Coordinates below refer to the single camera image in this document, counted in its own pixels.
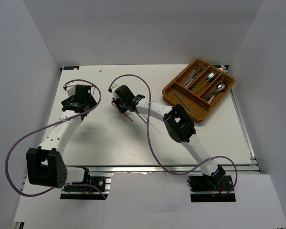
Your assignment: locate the orange chopstick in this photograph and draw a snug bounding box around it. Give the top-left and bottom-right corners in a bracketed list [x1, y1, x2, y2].
[111, 103, 134, 122]

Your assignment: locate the teal chopstick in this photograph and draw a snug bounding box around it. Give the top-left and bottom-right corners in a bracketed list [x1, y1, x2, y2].
[175, 93, 192, 112]
[138, 114, 149, 126]

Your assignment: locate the silver patterned table knife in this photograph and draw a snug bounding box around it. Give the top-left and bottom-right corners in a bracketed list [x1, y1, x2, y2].
[187, 68, 203, 82]

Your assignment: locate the iridescent rainbow fork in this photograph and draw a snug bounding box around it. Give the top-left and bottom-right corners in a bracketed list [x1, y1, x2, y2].
[191, 73, 215, 91]

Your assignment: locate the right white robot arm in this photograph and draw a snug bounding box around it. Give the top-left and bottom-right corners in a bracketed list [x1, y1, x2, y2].
[109, 83, 225, 190]

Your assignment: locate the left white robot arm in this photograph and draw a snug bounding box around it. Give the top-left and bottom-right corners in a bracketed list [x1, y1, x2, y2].
[26, 84, 97, 190]

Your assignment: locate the blue label sticker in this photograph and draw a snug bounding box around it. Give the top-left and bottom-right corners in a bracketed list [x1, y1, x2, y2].
[63, 66, 80, 71]

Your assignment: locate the orange wicker cutlery tray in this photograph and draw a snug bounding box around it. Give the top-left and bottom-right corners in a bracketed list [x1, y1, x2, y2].
[162, 59, 235, 123]

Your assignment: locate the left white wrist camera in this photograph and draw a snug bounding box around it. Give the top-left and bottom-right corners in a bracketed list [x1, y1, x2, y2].
[63, 83, 77, 97]

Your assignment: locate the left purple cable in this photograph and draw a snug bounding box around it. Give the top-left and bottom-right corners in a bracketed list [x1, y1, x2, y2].
[4, 79, 107, 200]

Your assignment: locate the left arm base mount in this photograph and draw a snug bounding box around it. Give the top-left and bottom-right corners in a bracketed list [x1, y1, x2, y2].
[60, 172, 112, 200]

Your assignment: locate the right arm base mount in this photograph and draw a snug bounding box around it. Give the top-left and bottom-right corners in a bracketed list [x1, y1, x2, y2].
[187, 176, 236, 203]

